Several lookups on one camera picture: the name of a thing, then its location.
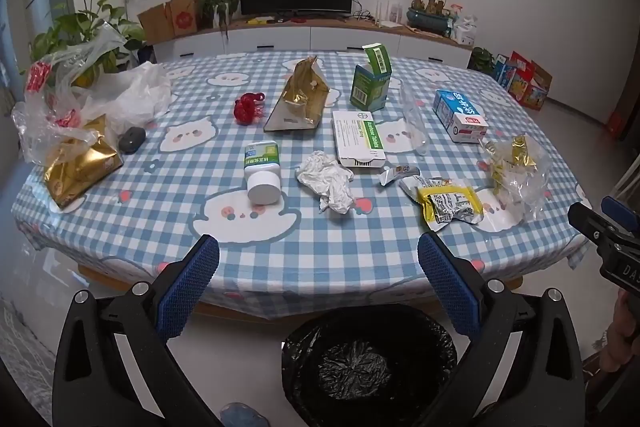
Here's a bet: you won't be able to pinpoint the red mesh net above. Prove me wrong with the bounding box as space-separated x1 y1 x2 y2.
234 92 267 126

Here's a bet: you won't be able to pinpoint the large green potted plant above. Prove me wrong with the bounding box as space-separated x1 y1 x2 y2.
20 0 148 78

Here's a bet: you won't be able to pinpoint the clear plastic bag with gold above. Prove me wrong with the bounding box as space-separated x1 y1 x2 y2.
482 134 553 223

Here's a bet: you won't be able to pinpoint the plain brown cardboard box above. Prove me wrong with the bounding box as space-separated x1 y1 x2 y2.
137 2 176 45

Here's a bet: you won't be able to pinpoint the blue and white milk carton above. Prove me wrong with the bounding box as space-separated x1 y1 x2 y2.
432 89 489 144

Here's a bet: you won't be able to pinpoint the white and green box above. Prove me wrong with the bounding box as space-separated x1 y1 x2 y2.
332 109 387 168

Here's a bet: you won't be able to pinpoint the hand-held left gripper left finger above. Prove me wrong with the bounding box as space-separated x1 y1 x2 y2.
52 234 221 427

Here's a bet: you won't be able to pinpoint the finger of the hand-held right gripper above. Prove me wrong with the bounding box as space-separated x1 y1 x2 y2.
601 196 640 240
567 202 623 253

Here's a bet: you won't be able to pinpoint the white router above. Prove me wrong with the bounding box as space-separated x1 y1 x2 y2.
375 0 406 29

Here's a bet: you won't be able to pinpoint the small silver wrapper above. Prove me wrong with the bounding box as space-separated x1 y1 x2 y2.
378 163 422 188

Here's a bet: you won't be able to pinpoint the gold foil bag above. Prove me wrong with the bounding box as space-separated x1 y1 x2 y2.
42 117 125 210

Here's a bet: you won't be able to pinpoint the bin with black liner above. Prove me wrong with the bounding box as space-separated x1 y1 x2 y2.
281 304 458 427

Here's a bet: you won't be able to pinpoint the grey patterned rug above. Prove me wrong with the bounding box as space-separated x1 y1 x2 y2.
0 292 56 388

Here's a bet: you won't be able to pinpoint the white paper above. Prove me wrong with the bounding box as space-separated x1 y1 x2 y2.
295 150 356 214

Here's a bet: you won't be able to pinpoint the person's right hand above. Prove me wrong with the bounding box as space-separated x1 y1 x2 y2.
602 292 640 373

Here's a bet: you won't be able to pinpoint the blue slipper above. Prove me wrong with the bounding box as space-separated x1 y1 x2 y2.
220 402 271 427

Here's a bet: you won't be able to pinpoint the yellow snack packet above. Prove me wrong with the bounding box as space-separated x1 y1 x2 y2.
398 175 486 233

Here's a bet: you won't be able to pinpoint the clear bag with red print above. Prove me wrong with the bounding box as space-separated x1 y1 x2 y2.
11 22 128 165

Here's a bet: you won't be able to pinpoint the white packaging bags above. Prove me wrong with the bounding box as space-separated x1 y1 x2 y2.
452 4 478 48

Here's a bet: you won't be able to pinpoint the dark grey case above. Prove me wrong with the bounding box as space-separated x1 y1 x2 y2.
117 126 147 154

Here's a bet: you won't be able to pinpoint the clear plastic sleeve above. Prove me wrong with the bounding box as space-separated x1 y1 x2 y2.
398 77 431 156

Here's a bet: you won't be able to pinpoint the gold triangular paper bag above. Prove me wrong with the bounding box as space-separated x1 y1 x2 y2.
263 55 342 131

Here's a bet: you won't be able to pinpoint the blue printed box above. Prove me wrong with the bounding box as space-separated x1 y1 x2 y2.
492 54 518 92

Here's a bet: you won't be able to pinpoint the white television cabinet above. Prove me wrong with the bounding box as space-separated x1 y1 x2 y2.
150 14 473 70

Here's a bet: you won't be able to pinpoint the white bottle with green label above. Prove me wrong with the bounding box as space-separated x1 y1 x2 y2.
243 140 283 206

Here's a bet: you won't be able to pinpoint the green carton box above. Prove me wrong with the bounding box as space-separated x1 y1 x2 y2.
350 43 393 112

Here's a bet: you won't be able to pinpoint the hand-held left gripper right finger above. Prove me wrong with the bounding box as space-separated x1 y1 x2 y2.
417 232 586 427

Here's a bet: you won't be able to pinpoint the thin leafy potted plants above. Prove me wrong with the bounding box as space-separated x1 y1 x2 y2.
190 0 242 40

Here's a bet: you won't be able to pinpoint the bonsai in blue pot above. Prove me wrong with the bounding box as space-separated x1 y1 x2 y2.
406 0 453 35

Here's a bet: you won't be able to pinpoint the small green floor plant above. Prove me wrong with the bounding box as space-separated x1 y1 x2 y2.
469 47 496 75

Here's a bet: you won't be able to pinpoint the red printed box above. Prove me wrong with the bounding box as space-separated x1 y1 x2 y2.
510 51 553 111

